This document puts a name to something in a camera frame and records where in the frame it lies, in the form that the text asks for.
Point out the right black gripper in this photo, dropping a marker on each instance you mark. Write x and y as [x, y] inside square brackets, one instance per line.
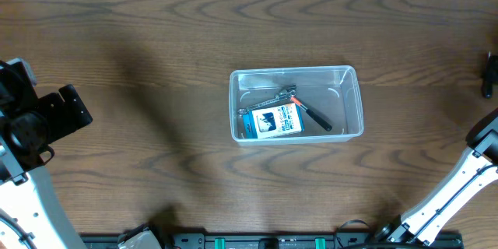
[488, 73]

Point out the clear plastic container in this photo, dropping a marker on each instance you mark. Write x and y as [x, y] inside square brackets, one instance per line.
[330, 91]

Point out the small claw hammer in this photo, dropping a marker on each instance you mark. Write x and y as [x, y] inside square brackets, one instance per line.
[318, 119]

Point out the silver wrench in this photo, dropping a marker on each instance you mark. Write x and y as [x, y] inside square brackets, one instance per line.
[264, 103]

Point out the blue white screw box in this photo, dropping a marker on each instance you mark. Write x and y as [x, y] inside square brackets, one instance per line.
[273, 122]

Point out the black yellow screwdriver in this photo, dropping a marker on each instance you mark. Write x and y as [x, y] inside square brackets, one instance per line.
[487, 89]

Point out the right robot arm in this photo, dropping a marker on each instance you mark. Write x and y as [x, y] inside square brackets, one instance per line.
[476, 168]

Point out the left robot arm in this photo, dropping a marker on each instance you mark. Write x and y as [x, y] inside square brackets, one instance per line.
[31, 214]

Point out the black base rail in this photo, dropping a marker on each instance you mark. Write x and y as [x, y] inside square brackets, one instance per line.
[211, 241]

